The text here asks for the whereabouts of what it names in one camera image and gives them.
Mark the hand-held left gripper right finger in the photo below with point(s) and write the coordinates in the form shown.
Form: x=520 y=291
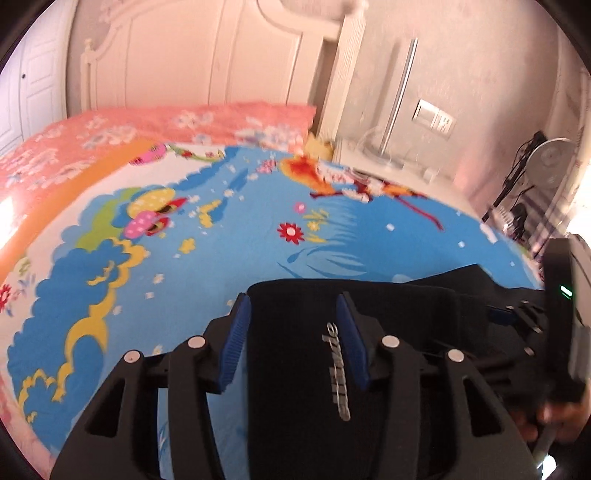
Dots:
x=353 y=341

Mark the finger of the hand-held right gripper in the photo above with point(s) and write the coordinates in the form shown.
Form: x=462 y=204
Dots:
x=517 y=318

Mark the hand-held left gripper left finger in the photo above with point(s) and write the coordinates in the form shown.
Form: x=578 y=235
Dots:
x=235 y=341

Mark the black pants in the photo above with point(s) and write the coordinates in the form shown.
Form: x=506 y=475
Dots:
x=295 y=392

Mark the person's right hand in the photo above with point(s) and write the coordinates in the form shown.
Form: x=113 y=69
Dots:
x=570 y=424

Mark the cartoon printed blanket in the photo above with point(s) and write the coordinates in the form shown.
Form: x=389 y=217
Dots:
x=231 y=240

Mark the black light stand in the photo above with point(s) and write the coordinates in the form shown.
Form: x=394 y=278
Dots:
x=512 y=180

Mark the white electric fan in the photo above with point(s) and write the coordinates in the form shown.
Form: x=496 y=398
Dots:
x=551 y=161

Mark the yellow cloth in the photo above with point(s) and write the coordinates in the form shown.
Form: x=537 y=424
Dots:
x=318 y=147

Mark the pink floral bed sheet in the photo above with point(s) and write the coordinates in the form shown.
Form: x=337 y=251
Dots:
x=92 y=134

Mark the silver metal pole stand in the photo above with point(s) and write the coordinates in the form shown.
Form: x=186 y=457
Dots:
x=399 y=92

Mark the white wooden headboard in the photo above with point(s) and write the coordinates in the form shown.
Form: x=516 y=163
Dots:
x=207 y=60

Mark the white panelled door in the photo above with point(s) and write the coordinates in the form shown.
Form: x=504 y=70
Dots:
x=27 y=92

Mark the grey wall socket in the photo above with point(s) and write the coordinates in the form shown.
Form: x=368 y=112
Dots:
x=431 y=117

